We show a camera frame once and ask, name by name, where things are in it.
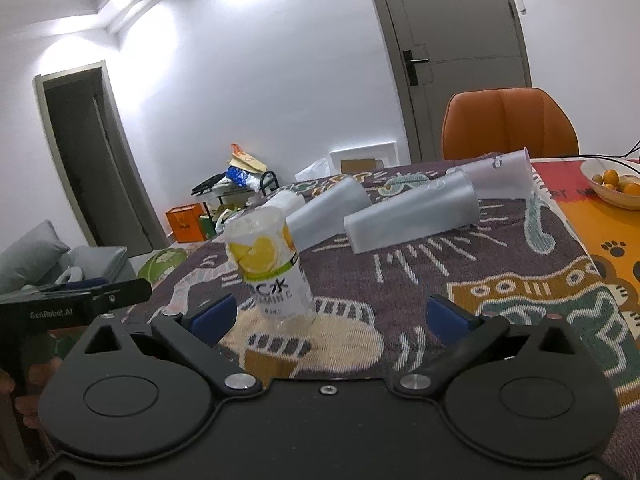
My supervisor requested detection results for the white plastic bag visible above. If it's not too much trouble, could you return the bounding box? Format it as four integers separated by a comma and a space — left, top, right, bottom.
295, 157, 335, 183

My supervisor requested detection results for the orange box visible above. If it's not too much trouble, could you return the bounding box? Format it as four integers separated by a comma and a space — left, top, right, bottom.
165, 205, 207, 244

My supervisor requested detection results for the person's left hand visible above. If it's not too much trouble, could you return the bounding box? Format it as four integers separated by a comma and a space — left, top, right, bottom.
0, 336, 68, 431

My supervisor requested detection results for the orange paw print mat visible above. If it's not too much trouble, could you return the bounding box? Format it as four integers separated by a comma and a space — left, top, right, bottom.
530, 156, 640, 306

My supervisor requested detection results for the yellow orange bag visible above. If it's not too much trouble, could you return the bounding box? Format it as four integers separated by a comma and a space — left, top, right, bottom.
229, 143, 267, 173

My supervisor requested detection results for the white fruit bowl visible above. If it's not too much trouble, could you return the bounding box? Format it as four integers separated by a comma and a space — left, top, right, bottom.
580, 158, 640, 210

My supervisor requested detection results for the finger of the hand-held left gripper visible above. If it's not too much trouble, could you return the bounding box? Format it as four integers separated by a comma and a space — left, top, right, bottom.
90, 279, 153, 312

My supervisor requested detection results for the black door handle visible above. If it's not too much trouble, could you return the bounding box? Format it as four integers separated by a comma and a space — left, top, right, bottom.
402, 48, 431, 86

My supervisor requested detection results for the dark doorway frame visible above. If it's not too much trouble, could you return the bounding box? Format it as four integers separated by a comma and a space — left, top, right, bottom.
33, 59, 169, 257

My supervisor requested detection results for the orange chair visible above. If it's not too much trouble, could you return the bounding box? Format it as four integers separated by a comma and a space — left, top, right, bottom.
441, 87, 581, 162

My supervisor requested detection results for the grey sofa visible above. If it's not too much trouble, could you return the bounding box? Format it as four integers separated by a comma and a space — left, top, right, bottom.
0, 219, 129, 297

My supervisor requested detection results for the patterned woven tablecloth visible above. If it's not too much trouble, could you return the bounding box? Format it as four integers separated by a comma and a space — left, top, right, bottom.
122, 157, 640, 480

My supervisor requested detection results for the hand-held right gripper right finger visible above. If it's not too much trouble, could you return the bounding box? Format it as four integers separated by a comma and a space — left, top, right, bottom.
394, 295, 589, 402

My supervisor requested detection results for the grey door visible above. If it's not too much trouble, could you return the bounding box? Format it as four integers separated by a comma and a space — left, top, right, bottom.
361, 0, 534, 163

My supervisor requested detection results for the lemon label plastic bottle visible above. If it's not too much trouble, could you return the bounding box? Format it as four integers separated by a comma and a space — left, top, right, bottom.
223, 208, 317, 327

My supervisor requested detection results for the black wire rack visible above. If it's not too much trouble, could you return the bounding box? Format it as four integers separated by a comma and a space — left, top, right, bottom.
192, 170, 279, 221

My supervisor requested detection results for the white frame box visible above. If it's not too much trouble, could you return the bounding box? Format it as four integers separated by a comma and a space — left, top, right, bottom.
329, 142, 399, 177

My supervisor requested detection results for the black cable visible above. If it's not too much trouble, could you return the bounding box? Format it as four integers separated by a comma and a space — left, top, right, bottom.
580, 139, 640, 162

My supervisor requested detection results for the frosted plastic cup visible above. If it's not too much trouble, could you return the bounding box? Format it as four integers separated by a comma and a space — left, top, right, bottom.
285, 175, 372, 251
449, 147, 539, 202
343, 169, 481, 254

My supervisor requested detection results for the white plastic cup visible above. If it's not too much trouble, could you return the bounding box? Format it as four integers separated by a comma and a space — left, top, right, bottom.
266, 190, 306, 217

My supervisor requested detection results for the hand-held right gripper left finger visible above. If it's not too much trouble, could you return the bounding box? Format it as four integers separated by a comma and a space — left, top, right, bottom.
65, 294, 264, 397

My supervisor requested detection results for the blue white bag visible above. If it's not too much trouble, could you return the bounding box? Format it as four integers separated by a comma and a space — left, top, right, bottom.
225, 166, 263, 192

